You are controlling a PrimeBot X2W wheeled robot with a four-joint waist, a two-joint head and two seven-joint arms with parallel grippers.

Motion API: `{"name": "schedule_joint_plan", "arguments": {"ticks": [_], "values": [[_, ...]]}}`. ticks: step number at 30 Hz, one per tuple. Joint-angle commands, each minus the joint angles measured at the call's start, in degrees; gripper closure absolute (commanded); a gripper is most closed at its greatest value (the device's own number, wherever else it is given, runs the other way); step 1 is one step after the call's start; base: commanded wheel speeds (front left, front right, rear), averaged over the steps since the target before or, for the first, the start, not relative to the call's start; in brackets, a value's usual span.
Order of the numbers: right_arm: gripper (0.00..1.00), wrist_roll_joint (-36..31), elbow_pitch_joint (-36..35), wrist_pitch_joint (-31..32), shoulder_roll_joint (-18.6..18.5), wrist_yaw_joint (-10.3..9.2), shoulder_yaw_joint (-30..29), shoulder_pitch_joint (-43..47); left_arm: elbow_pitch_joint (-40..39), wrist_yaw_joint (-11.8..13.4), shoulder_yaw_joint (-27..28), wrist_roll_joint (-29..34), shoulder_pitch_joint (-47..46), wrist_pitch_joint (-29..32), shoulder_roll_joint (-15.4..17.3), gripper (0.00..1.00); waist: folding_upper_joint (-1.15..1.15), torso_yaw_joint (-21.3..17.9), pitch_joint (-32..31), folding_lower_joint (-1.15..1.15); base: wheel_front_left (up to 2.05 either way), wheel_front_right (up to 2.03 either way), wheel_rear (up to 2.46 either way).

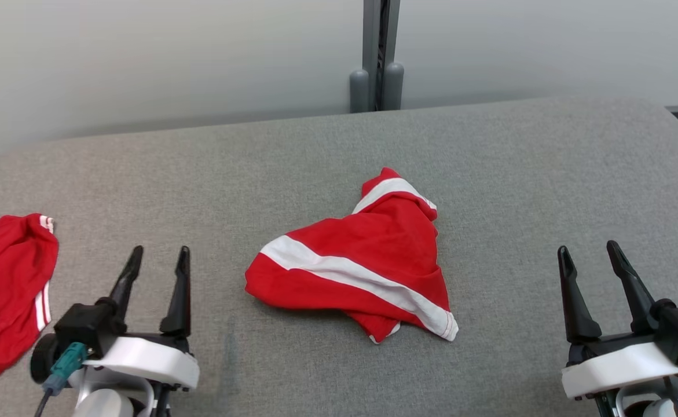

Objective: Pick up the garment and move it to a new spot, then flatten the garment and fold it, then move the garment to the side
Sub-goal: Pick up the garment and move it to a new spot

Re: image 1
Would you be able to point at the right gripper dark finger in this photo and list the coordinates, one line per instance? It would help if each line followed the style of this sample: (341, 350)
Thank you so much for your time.
(634, 289)
(577, 307)

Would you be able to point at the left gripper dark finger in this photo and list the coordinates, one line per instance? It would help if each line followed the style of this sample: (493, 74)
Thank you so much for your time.
(125, 284)
(179, 301)

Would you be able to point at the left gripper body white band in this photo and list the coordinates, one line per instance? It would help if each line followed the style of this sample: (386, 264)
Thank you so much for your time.
(142, 362)

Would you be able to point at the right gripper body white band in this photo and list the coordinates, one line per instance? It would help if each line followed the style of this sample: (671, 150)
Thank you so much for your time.
(628, 368)

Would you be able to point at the red shirt white sleeves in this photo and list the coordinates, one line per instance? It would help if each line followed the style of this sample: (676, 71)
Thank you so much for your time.
(3, 289)

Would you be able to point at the red garment broad white stripe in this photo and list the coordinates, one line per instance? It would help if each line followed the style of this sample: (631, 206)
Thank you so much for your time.
(373, 255)

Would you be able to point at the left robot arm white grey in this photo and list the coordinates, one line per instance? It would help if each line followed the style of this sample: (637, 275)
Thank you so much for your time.
(107, 402)

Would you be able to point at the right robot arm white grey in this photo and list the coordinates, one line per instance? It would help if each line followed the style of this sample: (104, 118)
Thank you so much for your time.
(657, 402)

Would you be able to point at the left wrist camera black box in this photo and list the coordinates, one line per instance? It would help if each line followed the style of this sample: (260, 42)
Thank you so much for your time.
(84, 330)

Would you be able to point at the grey metal partition post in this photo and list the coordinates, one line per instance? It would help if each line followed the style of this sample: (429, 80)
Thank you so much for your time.
(373, 52)

